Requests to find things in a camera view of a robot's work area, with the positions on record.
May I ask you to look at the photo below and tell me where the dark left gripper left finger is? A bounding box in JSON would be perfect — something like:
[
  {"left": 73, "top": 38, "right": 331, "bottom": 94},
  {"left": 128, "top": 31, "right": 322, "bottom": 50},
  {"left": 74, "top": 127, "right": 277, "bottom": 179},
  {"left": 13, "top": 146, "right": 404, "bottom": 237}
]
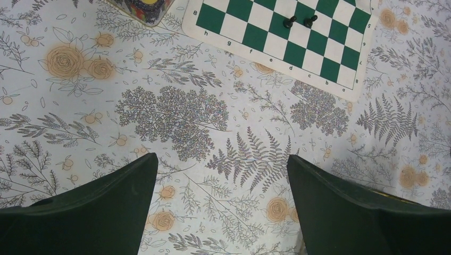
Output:
[{"left": 1, "top": 153, "right": 158, "bottom": 254}]

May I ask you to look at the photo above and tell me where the green white chess board mat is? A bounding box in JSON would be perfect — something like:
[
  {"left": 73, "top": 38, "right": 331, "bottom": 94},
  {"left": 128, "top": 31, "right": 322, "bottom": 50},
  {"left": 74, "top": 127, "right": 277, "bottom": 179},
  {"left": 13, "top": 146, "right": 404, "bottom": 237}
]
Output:
[{"left": 182, "top": 0, "right": 378, "bottom": 101}]

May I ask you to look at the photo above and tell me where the gold tin lid left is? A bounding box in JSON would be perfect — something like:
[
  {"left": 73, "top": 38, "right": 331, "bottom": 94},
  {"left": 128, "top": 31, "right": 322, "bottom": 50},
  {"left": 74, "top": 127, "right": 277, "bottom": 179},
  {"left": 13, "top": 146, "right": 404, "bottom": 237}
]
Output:
[{"left": 108, "top": 0, "right": 174, "bottom": 27}]

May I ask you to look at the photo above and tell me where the black chess pawn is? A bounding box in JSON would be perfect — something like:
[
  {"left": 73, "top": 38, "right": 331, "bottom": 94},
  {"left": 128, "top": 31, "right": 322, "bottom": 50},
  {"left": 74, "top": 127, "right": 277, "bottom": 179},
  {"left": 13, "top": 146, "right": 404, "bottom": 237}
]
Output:
[
  {"left": 303, "top": 15, "right": 318, "bottom": 29},
  {"left": 283, "top": 16, "right": 297, "bottom": 29}
]

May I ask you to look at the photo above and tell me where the floral tablecloth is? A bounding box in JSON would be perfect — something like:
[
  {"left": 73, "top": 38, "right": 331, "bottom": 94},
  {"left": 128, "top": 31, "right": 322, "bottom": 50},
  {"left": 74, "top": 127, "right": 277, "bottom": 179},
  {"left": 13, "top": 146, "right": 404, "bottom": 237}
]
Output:
[{"left": 1, "top": 1, "right": 450, "bottom": 254}]

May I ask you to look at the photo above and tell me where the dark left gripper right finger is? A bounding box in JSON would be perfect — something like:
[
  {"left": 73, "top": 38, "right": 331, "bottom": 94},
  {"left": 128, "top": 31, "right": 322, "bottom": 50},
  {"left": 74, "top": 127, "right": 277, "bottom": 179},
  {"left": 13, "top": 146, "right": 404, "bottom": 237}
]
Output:
[{"left": 287, "top": 155, "right": 450, "bottom": 254}]

